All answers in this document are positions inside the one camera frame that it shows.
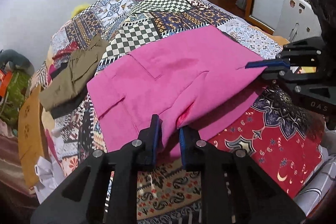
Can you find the pink pants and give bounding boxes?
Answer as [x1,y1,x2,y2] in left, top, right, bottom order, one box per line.
[87,26,263,159]

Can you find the white appliance with stickers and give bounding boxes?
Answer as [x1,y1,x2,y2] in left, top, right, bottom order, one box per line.
[273,0,321,42]

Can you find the patchwork bed quilt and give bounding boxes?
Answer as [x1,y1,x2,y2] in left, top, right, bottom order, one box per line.
[42,0,328,223]

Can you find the green storage bag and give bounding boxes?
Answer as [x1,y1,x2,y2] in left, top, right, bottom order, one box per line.
[1,70,30,128]

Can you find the olive green folded pants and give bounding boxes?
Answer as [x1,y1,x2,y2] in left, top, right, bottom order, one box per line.
[39,34,108,111]

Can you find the red patterned garment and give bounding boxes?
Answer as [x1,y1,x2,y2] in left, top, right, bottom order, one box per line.
[52,41,79,63]

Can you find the orange box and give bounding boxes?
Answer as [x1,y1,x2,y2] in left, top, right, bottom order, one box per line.
[0,71,13,97]

